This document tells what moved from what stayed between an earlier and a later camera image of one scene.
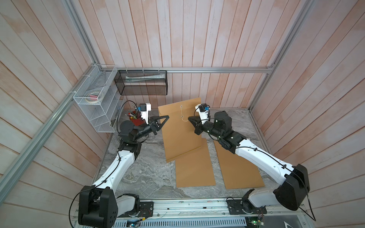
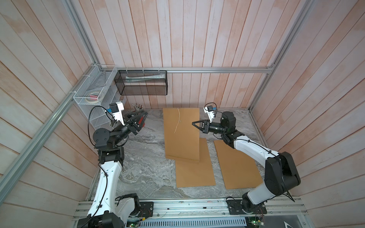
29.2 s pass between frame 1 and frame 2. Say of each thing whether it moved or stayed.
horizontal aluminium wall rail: stayed
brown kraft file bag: moved
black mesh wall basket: stayed
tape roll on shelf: stayed
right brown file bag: stayed
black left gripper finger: moved
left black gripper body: moved
